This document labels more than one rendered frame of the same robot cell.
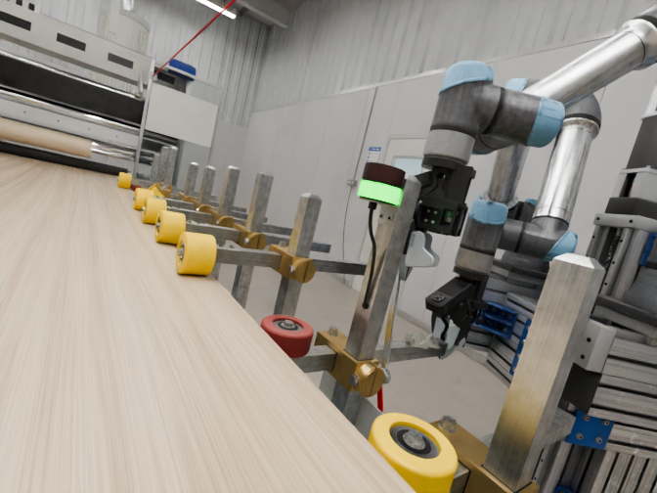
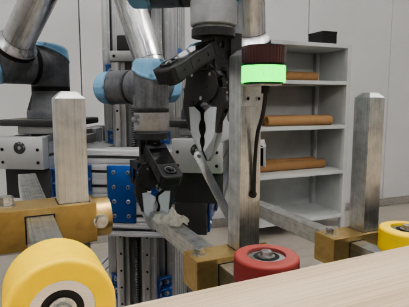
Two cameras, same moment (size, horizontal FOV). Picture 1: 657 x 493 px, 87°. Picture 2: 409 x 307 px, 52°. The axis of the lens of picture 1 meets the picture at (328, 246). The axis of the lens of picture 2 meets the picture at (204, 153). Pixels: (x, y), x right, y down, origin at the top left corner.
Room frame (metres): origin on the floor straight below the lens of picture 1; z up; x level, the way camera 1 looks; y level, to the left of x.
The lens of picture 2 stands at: (0.47, 0.53, 1.09)
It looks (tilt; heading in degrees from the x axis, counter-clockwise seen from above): 7 degrees down; 282
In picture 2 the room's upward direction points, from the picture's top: straight up
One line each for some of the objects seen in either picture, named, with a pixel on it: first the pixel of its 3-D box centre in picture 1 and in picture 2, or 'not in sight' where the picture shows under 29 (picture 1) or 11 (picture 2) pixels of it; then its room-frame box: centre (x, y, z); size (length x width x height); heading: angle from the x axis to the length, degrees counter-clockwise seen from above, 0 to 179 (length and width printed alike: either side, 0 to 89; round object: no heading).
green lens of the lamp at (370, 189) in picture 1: (378, 192); (263, 74); (0.51, -0.05, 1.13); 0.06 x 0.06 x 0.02
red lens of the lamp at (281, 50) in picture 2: (383, 175); (263, 55); (0.51, -0.05, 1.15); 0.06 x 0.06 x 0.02
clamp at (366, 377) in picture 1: (345, 361); (231, 265); (0.55, -0.07, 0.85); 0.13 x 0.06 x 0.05; 37
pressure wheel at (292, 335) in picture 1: (280, 356); (265, 295); (0.50, 0.03, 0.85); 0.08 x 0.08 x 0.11
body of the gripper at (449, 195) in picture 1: (438, 199); (216, 67); (0.59, -0.16, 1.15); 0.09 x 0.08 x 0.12; 57
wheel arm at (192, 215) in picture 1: (231, 221); not in sight; (1.19, 0.35, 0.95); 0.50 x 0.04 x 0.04; 127
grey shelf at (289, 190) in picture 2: not in sight; (288, 138); (0.49, -3.06, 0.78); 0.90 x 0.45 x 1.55; 35
